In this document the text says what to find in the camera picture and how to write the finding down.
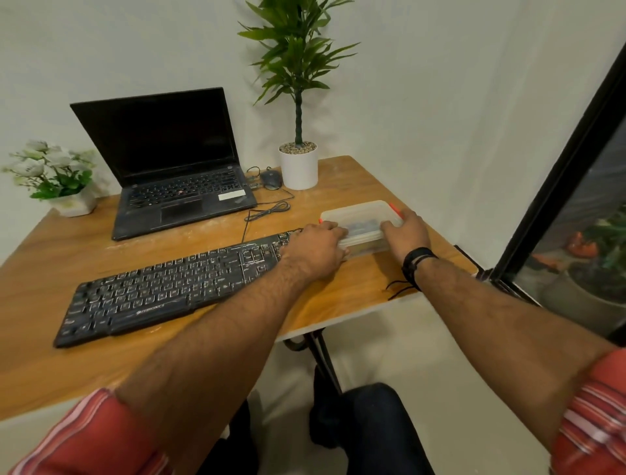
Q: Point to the tall green plant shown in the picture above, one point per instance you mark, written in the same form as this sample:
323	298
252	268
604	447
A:
296	54

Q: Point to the red striped shirt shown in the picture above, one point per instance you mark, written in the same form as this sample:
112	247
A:
93	440

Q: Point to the orange outdoor object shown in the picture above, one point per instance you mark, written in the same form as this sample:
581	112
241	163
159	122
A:
582	247

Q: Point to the black computer mouse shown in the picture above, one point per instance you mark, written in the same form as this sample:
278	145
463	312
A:
270	179

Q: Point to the person's left forearm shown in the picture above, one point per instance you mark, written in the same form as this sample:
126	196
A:
215	342

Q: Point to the black window frame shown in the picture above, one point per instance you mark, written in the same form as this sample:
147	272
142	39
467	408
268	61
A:
557	176

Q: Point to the person's right forearm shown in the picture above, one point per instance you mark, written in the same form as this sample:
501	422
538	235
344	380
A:
503	332

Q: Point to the outdoor green plant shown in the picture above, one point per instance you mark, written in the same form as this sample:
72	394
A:
611	254

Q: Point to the black metal table leg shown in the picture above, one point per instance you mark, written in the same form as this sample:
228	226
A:
320	352

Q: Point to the clear plastic container with lid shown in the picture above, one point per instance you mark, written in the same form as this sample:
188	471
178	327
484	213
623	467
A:
359	220

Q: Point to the black laptop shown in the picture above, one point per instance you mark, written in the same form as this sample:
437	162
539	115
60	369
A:
171	161

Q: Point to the black keyboard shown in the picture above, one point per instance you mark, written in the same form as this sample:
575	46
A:
161	291

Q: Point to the person's left fingers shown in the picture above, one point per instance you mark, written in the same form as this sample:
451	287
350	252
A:
332	234

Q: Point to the small white flower pot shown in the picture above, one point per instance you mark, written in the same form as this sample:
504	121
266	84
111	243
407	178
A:
76	205

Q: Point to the grey outdoor plant pot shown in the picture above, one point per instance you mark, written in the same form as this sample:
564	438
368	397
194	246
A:
572	303

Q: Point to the person's left hand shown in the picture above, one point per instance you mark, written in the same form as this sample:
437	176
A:
308	252

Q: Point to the person's right hand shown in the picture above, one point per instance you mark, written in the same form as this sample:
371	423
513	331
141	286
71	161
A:
410	235

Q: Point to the black wristband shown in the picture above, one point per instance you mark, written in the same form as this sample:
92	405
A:
415	262

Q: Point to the white flower plant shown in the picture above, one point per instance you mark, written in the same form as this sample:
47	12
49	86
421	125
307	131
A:
49	169

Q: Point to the white round plant pot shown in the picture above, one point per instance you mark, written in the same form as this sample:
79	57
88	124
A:
299	169

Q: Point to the person's right fingers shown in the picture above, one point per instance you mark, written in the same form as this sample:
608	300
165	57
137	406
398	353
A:
391	229

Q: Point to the dark blue jeans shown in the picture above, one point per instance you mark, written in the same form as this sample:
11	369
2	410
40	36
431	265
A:
381	430

